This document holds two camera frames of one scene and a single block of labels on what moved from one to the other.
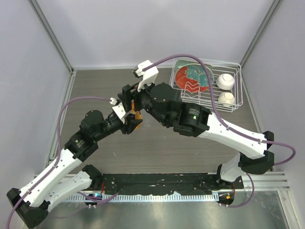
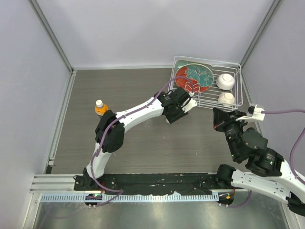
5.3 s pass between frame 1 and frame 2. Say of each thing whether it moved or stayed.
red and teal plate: stayed
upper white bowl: stayed
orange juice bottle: moved
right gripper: moved
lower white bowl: stayed
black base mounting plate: stayed
